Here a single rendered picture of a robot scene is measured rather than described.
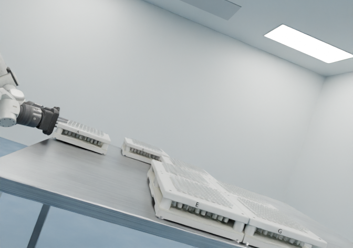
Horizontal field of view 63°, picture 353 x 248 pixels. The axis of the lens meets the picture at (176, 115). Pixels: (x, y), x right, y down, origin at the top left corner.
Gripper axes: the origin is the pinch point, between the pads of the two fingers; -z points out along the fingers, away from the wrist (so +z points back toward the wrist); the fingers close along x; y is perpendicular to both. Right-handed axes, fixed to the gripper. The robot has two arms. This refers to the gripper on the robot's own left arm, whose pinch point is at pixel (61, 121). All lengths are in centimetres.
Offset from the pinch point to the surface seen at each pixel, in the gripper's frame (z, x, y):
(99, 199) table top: -31, 7, 78
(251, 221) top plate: -72, 0, 77
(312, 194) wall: -341, 9, -268
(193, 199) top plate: -54, -1, 77
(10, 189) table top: -12, 9, 82
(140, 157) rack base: -43.7, 4.8, -3.1
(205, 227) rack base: -60, 5, 77
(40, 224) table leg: -5, 61, -22
